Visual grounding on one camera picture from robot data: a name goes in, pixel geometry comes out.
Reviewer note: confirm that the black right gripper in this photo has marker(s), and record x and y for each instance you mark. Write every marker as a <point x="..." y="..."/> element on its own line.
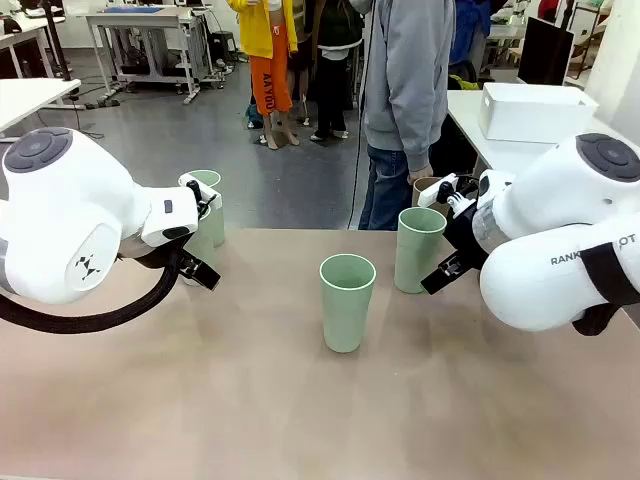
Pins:
<point x="465" y="240"/>

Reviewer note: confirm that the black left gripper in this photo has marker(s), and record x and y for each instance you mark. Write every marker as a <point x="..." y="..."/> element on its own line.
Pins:
<point x="160" y="255"/>

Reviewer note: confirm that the green plastic cup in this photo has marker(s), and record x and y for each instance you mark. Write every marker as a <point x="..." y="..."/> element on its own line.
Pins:
<point x="412" y="255"/>
<point x="345" y="320"/>
<point x="206" y="178"/>
<point x="202" y="240"/>

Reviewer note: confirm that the brown plastic cup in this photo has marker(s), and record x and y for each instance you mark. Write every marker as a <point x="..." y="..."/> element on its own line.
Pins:
<point x="424" y="183"/>

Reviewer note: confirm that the white plastic basket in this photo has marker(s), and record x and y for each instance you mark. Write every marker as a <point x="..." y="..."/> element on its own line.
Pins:
<point x="530" y="120"/>

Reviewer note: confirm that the person's left forearm grey sleeve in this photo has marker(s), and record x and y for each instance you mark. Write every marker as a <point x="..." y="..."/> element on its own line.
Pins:
<point x="417" y="140"/>

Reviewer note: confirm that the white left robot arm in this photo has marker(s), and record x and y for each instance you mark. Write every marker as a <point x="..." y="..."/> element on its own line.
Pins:
<point x="60" y="225"/>

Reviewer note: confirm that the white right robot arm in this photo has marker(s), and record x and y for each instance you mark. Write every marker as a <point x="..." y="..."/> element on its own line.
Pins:
<point x="550" y="200"/>

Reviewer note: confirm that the person's left hand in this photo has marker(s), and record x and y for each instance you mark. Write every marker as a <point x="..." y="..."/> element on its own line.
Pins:
<point x="419" y="176"/>

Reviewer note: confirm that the white side table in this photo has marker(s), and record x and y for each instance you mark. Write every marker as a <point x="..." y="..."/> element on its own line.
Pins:
<point x="465" y="120"/>

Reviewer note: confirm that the yellow-green bag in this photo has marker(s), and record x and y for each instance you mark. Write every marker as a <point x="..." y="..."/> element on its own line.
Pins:
<point x="465" y="84"/>

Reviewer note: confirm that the person in grey hoodie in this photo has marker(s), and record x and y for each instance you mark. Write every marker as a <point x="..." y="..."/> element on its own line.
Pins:
<point x="395" y="75"/>

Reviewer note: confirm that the person in yellow jacket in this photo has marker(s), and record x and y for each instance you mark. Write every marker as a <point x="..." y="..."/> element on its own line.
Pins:
<point x="267" y="75"/>

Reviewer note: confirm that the person in black clothes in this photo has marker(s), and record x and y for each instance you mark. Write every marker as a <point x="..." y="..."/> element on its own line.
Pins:
<point x="332" y="75"/>

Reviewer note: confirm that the person in blue jacket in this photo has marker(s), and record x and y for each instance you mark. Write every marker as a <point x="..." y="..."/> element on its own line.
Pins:
<point x="467" y="30"/>

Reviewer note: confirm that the black monitor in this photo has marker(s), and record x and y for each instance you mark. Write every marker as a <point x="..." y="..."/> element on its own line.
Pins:
<point x="545" y="50"/>

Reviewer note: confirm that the black pole stand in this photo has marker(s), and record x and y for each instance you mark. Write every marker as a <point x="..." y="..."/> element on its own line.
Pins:
<point x="56" y="45"/>

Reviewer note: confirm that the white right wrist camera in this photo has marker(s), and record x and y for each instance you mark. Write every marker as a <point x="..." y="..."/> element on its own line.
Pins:
<point x="435" y="192"/>

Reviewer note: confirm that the white desk grey frame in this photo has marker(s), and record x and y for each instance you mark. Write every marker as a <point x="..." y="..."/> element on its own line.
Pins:
<point x="135" y="20"/>

